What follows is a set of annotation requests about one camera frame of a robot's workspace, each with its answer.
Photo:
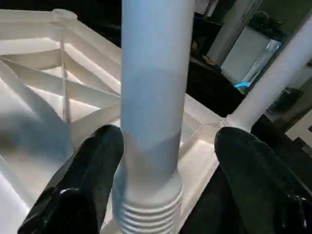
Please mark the white plastic table leg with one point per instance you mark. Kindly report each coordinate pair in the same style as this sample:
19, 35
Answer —
151, 97
273, 83

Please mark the black mat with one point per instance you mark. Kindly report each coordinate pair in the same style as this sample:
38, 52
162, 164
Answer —
209, 87

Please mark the white plastic table top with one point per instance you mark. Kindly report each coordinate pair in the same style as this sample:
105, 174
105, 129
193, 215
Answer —
48, 97

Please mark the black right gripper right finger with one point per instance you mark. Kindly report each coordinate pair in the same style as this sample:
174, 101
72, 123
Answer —
258, 180

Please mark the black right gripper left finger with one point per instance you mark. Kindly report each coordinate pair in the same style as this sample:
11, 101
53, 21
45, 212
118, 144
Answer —
83, 185

